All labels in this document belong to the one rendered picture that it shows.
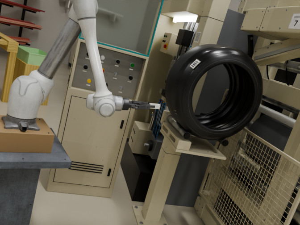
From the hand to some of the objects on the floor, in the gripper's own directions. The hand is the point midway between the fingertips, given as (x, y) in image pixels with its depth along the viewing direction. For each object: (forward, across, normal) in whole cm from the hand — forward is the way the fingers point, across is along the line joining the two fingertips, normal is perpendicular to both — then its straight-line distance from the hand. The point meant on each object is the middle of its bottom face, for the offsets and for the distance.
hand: (154, 106), depth 179 cm
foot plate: (+20, +34, +106) cm, 113 cm away
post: (+20, +34, +106) cm, 113 cm away
